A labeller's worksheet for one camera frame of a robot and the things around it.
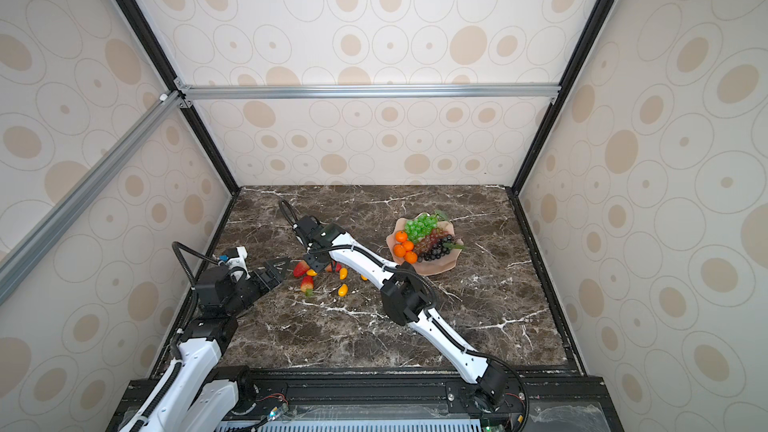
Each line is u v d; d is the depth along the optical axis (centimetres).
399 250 96
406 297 65
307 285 90
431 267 94
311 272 94
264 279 71
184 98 91
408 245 99
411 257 97
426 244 100
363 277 67
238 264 73
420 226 99
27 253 52
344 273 94
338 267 71
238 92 90
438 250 97
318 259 85
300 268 95
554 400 74
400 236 99
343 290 92
